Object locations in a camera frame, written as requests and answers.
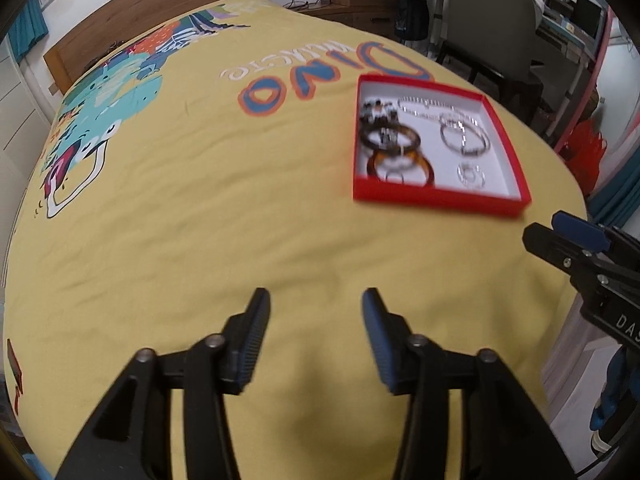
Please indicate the black beaded jewelry piece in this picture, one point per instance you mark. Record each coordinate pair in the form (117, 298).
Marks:
(377, 110)

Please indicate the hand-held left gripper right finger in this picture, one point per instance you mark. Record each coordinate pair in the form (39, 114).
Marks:
(382, 355)

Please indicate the black monitor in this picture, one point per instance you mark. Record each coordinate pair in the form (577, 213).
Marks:
(587, 15)

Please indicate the white study desk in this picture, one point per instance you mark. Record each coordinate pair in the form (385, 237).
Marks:
(560, 25)

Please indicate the grey chair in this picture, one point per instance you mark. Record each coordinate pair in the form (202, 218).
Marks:
(490, 15)

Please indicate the white wardrobe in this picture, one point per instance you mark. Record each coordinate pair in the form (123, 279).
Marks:
(15, 110)

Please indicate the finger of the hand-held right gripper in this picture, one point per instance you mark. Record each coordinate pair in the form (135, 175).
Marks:
(580, 232)
(550, 247)

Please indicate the silver bangle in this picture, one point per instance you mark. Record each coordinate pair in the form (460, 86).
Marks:
(443, 136)

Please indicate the blue curtain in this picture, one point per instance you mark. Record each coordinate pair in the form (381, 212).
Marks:
(30, 30)
(615, 190)

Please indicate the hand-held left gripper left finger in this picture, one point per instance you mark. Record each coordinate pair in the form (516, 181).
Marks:
(250, 355)

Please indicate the amber tortoiseshell bangle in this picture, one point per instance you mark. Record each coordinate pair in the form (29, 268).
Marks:
(371, 166)

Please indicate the wooden headboard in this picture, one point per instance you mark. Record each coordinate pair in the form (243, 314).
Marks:
(150, 10)

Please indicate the dark tortoiseshell bangle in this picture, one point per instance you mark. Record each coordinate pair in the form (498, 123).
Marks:
(364, 139)

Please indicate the orange plastic bag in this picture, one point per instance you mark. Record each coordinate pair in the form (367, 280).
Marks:
(587, 155)

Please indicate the yellow printed bedspread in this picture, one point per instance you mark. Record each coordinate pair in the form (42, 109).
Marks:
(200, 235)

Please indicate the dark blue tote bag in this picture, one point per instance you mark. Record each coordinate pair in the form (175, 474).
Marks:
(412, 15)

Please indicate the red jewelry box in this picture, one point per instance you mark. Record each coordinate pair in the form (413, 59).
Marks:
(440, 202)

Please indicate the pink leaning frame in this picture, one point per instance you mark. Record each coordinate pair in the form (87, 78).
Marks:
(595, 75)

